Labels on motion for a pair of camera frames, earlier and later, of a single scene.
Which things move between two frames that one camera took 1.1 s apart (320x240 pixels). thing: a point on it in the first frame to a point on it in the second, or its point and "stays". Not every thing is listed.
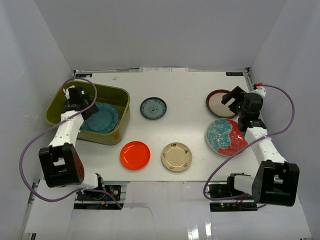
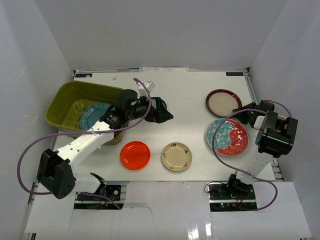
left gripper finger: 93,109 to 160,116
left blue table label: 83,75 stays
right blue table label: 234,73 stays
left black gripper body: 88,110 to 153,110
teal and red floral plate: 224,137 stays
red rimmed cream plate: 216,107 stays
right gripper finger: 237,93 to 252,105
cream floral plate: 176,156 stays
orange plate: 135,155 stays
